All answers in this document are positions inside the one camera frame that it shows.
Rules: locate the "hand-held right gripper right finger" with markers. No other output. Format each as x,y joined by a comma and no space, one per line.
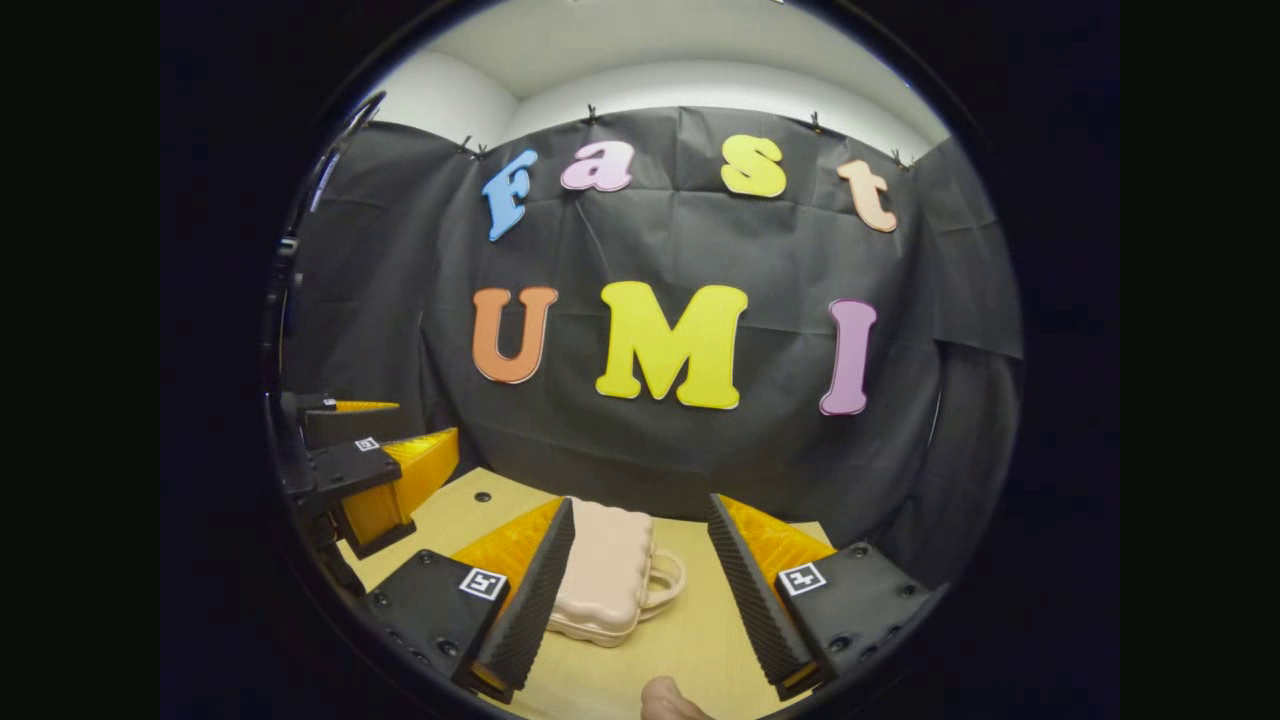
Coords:
755,600

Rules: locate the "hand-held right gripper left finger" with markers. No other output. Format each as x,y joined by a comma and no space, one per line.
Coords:
535,610

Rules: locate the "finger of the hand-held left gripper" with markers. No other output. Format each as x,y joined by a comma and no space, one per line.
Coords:
350,465
350,428

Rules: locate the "pink suitcase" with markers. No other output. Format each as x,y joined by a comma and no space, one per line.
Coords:
605,570

